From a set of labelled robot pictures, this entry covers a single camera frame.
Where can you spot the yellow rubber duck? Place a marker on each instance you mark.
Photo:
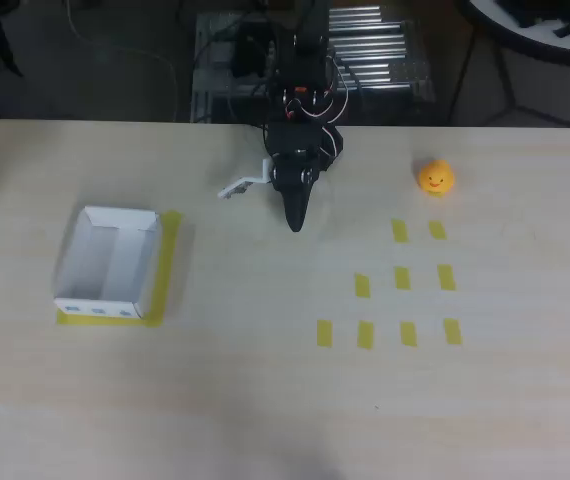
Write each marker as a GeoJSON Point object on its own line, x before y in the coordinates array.
{"type": "Point", "coordinates": [436, 175]}

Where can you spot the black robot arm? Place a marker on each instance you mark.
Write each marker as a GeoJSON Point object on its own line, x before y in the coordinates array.
{"type": "Point", "coordinates": [305, 65]}

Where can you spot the white cardboard box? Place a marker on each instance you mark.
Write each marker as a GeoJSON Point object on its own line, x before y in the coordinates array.
{"type": "Point", "coordinates": [130, 250]}

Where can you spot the black power brick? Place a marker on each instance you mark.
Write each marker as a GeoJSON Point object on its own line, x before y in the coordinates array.
{"type": "Point", "coordinates": [250, 50]}

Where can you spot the small yellow tape strip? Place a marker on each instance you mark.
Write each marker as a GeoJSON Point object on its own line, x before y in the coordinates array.
{"type": "Point", "coordinates": [362, 285]}
{"type": "Point", "coordinates": [324, 333]}
{"type": "Point", "coordinates": [408, 334]}
{"type": "Point", "coordinates": [452, 331]}
{"type": "Point", "coordinates": [402, 277]}
{"type": "Point", "coordinates": [399, 230]}
{"type": "Point", "coordinates": [437, 229]}
{"type": "Point", "coordinates": [365, 334]}
{"type": "Point", "coordinates": [446, 277]}

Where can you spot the aluminium profile rack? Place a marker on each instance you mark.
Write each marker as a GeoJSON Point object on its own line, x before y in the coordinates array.
{"type": "Point", "coordinates": [375, 55]}

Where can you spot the round white table black rim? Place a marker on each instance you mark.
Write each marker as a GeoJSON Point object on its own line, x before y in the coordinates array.
{"type": "Point", "coordinates": [510, 32]}

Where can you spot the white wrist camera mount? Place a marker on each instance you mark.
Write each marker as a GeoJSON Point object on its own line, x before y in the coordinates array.
{"type": "Point", "coordinates": [245, 186]}

